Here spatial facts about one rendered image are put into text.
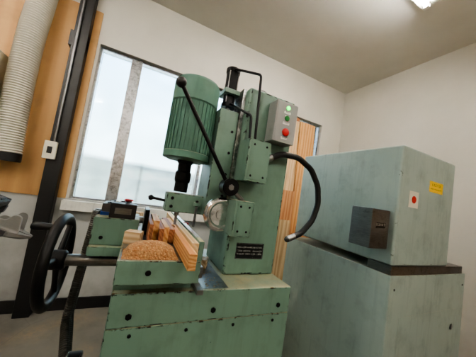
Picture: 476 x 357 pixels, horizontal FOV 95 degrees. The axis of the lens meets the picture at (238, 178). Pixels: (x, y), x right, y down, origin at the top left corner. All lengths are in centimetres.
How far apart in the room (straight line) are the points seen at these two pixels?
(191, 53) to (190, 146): 177
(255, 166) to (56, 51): 195
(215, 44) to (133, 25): 76
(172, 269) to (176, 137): 44
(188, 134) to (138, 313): 56
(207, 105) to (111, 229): 54
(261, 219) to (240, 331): 38
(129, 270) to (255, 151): 51
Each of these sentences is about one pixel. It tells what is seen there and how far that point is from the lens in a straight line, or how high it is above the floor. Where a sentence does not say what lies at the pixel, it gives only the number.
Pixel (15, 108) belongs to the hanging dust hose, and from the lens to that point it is 211.
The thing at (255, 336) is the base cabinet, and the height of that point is 64.
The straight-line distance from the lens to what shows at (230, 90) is 95.
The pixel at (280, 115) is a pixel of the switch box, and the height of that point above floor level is 142.
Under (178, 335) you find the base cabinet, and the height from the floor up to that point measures 68.
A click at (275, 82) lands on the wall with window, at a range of 281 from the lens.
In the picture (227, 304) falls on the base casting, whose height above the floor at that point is 75.
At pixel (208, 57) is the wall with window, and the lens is 253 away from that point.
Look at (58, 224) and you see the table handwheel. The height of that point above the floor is 93.
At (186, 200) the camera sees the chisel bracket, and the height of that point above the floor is 105.
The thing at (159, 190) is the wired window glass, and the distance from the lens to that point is 220.
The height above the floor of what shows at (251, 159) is 122.
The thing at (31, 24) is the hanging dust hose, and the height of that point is 202.
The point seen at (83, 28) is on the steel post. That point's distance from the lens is 237.
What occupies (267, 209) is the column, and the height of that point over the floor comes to 106.
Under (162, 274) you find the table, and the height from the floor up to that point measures 87.
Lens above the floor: 110
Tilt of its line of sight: 4 degrees up
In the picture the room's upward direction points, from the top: 9 degrees clockwise
